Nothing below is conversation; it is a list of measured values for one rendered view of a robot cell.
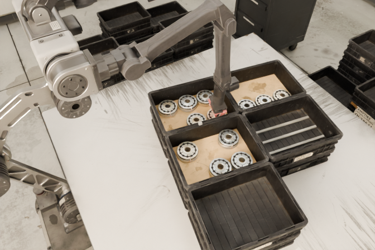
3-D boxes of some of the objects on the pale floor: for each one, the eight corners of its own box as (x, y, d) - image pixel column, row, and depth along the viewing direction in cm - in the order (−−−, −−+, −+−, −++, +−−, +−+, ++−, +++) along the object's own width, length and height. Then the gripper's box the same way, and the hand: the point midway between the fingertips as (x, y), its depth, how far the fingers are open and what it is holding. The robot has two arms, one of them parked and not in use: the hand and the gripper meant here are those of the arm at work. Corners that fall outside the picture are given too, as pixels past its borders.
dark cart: (256, 69, 323) (274, -17, 256) (230, 46, 349) (240, -38, 282) (300, 50, 344) (328, -34, 277) (272, 29, 369) (291, -53, 302)
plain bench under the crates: (174, 429, 152) (168, 446, 100) (71, 173, 244) (40, 112, 192) (393, 250, 207) (462, 201, 155) (241, 96, 298) (253, 32, 246)
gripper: (208, 87, 161) (206, 108, 172) (216, 102, 154) (212, 123, 165) (221, 85, 162) (218, 106, 173) (229, 100, 155) (225, 121, 167)
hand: (215, 114), depth 169 cm, fingers open, 6 cm apart
